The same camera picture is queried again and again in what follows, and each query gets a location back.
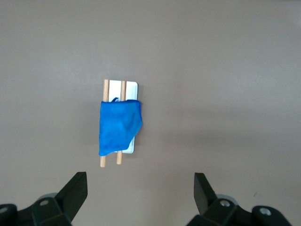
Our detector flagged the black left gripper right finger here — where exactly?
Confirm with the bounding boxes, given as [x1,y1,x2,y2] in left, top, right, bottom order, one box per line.
[185,173,292,226]

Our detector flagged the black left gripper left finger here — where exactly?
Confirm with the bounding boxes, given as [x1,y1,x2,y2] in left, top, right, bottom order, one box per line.
[0,172,88,226]

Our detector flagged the blue towel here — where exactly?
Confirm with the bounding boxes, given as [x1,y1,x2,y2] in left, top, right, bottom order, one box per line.
[98,97,143,157]

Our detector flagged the white towel rack wooden bars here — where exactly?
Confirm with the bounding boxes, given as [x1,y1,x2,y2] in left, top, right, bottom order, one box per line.
[99,79,139,168]

